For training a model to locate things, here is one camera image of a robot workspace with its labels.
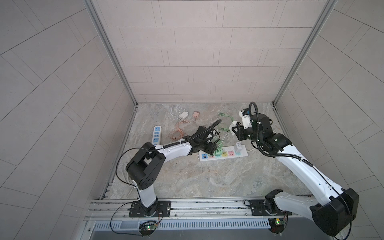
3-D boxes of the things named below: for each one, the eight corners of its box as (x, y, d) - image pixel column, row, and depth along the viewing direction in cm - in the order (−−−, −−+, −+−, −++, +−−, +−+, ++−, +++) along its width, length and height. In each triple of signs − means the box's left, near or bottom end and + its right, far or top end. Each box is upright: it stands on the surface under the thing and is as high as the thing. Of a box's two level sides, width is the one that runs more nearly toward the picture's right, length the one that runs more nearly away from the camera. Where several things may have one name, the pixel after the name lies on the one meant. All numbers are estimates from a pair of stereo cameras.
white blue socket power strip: (152, 145, 95) (151, 143, 93) (154, 128, 104) (153, 125, 101) (160, 145, 96) (159, 142, 93) (161, 127, 104) (160, 124, 102)
